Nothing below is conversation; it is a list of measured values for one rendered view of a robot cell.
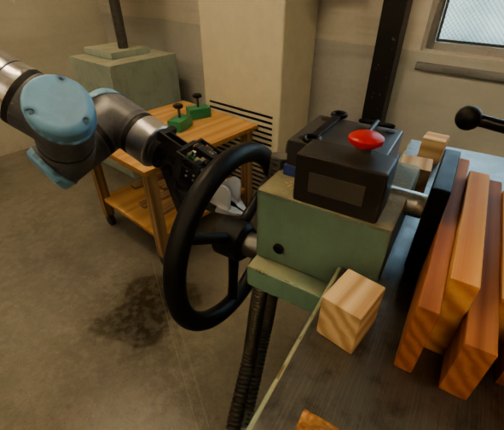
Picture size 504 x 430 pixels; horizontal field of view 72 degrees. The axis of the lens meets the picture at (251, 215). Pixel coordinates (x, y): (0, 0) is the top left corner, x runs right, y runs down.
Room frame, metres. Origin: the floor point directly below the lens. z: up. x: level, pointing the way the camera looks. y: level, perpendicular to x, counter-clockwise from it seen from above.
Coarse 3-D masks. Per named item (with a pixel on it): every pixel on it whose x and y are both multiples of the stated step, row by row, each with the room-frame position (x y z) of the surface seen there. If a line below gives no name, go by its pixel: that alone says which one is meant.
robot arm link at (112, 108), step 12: (96, 96) 0.66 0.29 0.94; (108, 96) 0.67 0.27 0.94; (120, 96) 0.68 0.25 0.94; (96, 108) 0.64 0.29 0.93; (108, 108) 0.64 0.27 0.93; (120, 108) 0.64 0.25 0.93; (132, 108) 0.65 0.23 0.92; (108, 120) 0.62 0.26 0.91; (120, 120) 0.62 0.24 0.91; (132, 120) 0.62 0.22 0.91; (108, 132) 0.61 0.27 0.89; (120, 132) 0.61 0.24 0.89; (120, 144) 0.61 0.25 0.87
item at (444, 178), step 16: (448, 160) 0.29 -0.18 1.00; (448, 176) 0.26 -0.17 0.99; (400, 192) 0.29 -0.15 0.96; (416, 192) 0.29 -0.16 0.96; (432, 192) 0.24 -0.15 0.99; (448, 192) 0.23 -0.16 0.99; (416, 208) 0.27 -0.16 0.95; (432, 208) 0.24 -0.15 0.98; (432, 224) 0.24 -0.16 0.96; (416, 240) 0.24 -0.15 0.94; (416, 256) 0.24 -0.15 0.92
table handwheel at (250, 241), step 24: (240, 144) 0.42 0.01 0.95; (216, 168) 0.36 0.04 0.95; (264, 168) 0.47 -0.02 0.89; (192, 192) 0.34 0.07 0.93; (192, 216) 0.32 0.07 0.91; (240, 216) 0.43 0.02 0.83; (168, 240) 0.30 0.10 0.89; (192, 240) 0.31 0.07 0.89; (216, 240) 0.35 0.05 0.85; (240, 240) 0.37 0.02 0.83; (168, 264) 0.29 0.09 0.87; (168, 288) 0.28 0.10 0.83; (240, 288) 0.41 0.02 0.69; (192, 312) 0.29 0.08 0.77; (216, 312) 0.34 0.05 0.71
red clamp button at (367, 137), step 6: (354, 132) 0.28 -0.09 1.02; (360, 132) 0.28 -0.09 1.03; (366, 132) 0.28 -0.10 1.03; (372, 132) 0.28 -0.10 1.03; (378, 132) 0.29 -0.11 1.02; (348, 138) 0.28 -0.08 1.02; (354, 138) 0.28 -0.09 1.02; (360, 138) 0.27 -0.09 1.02; (366, 138) 0.27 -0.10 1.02; (372, 138) 0.27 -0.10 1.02; (378, 138) 0.27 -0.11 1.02; (384, 138) 0.28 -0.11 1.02; (354, 144) 0.27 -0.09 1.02; (360, 144) 0.27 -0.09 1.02; (366, 144) 0.27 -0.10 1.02; (372, 144) 0.27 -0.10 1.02; (378, 144) 0.27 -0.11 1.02
